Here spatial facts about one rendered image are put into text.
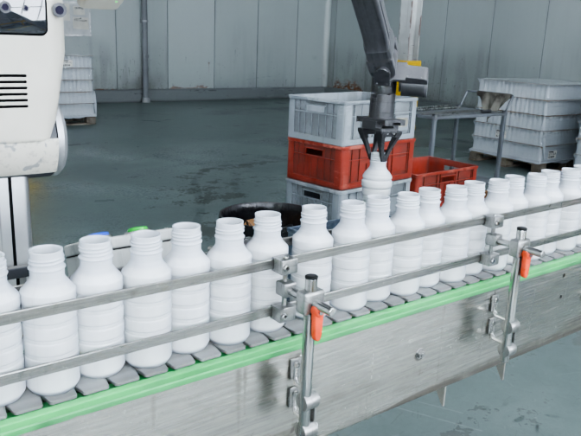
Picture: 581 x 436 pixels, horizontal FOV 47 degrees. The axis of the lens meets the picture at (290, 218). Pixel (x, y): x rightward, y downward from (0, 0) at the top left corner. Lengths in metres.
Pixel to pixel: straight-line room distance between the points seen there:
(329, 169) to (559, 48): 9.47
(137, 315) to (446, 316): 0.55
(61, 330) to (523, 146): 7.65
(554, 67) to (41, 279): 12.08
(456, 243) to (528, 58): 11.77
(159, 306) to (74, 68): 9.69
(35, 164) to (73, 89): 9.12
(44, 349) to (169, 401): 0.17
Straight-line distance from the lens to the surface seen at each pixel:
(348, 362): 1.03
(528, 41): 12.92
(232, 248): 0.87
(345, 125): 3.31
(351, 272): 1.01
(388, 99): 1.55
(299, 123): 3.52
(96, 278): 0.80
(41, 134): 1.36
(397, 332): 1.09
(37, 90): 1.35
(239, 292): 0.88
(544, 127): 8.09
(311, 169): 3.50
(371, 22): 1.40
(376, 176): 1.57
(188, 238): 0.84
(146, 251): 0.81
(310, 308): 0.86
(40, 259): 0.77
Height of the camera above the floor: 1.40
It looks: 15 degrees down
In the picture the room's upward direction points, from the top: 2 degrees clockwise
